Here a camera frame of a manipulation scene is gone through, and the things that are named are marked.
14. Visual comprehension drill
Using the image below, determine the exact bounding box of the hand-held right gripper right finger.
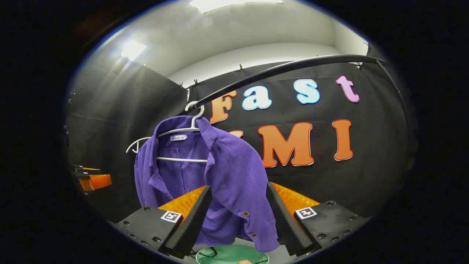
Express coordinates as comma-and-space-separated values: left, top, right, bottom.
266, 181, 370, 257

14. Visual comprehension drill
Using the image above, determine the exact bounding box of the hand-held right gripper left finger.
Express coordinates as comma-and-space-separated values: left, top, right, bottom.
114, 185, 213, 260

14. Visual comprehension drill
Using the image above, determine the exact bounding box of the green laundry hamper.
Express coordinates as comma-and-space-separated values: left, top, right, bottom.
195, 245, 270, 264

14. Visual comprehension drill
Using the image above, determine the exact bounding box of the white plastic clothes hanger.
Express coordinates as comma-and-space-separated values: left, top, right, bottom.
126, 101, 209, 163

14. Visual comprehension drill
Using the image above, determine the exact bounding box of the purple ribbed shirt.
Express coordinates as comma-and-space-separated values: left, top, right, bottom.
134, 115, 280, 253

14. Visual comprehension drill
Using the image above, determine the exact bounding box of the plain black backdrop cloth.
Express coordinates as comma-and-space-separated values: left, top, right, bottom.
66, 60, 189, 222

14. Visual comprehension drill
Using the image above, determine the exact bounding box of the small ceiling light panel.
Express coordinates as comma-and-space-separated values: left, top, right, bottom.
121, 40, 147, 61

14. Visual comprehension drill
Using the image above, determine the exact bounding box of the large ceiling light panel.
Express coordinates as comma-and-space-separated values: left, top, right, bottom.
189, 0, 284, 14

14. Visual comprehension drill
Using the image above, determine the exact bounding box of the black clothes rack rail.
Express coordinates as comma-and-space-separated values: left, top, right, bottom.
192, 54, 409, 118

